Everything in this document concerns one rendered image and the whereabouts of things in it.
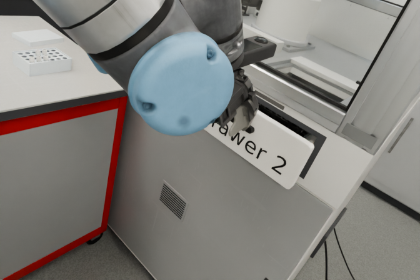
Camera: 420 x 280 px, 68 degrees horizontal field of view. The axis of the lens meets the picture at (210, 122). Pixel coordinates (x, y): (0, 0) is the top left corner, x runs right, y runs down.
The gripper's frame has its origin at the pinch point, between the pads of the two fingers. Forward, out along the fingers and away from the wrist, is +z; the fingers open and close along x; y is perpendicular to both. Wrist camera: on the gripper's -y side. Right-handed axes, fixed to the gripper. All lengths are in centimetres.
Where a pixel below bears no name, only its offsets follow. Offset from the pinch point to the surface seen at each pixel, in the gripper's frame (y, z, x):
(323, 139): -9.4, 5.8, 14.2
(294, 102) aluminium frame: -11.4, 2.5, 5.7
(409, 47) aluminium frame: -21.8, -11.9, 19.0
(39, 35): 10, 10, -79
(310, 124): -10.2, 4.7, 10.6
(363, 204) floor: -76, 165, 31
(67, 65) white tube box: 12, 9, -56
